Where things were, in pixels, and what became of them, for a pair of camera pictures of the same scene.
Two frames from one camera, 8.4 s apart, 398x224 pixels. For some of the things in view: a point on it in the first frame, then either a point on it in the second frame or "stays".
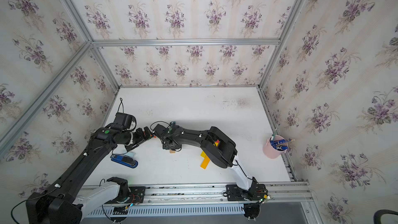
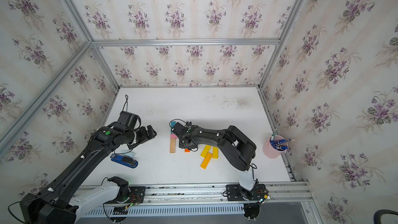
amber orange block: x=204 y=162 stays
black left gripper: x=141 y=138 stays
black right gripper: x=165 y=147 to x=180 y=144
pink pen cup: x=275 y=145 stays
